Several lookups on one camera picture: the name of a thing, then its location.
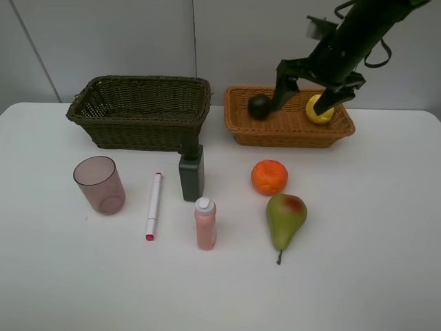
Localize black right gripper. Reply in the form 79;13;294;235
271;37;365;115

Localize yellow lemon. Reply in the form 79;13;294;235
306;94;335;125

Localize dark mangosteen with green calyx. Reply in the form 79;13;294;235
247;94;275;121

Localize orange tangerine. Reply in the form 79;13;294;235
251;159;289;196

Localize green red pear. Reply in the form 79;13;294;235
266;193;307;265

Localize translucent pink plastic cup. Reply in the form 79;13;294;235
73;156;126;215

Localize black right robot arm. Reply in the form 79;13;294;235
269;1;426;115

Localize orange wicker basket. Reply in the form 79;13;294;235
224;86;356;148

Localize dark grey pump bottle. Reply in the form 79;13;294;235
178;134;205;202

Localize pink bottle with white cap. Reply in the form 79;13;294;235
194;197;216;250

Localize dark brown wicker basket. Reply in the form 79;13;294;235
66;75;211;152

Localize white marker with pink cap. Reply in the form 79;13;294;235
145;172;163;241

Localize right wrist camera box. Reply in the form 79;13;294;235
306;15;339;40

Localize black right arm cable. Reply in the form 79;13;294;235
332;0;393;68

